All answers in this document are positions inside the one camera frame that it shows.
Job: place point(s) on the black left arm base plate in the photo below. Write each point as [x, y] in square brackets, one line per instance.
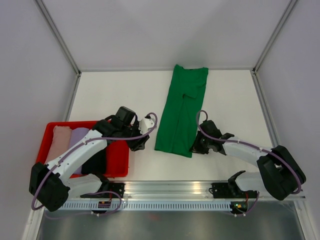
[116, 187]

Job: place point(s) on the red plastic bin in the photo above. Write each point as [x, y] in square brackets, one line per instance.
[117, 153]

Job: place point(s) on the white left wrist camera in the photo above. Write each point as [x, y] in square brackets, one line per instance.
[145, 125]

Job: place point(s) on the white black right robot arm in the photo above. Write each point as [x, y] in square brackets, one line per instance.
[278, 172]

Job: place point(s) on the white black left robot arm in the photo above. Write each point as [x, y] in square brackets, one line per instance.
[52, 184]

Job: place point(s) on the aluminium frame post left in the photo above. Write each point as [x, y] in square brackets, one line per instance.
[57, 35]

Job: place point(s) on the lavender rolled t shirt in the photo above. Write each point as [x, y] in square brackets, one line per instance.
[76, 135]

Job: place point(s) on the pink rolled t shirt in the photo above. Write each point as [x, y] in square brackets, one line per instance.
[60, 142]

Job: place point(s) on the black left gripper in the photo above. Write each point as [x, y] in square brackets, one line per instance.
[139, 144]

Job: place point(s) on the black rolled t shirt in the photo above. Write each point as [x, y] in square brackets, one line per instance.
[97, 164]

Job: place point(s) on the aluminium frame post right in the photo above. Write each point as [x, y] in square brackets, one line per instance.
[275, 33]

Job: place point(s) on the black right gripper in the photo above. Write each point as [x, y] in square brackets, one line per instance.
[196, 147]

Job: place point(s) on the green t shirt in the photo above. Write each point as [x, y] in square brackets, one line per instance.
[178, 124]

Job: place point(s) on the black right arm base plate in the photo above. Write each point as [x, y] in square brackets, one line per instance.
[224, 190]

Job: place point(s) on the aluminium frame post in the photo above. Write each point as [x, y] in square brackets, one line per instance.
[275, 33]
[57, 35]

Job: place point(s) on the white slotted cable duct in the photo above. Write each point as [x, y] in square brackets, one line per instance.
[134, 205]

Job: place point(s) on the aluminium mounting rail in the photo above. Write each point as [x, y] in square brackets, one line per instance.
[159, 190]

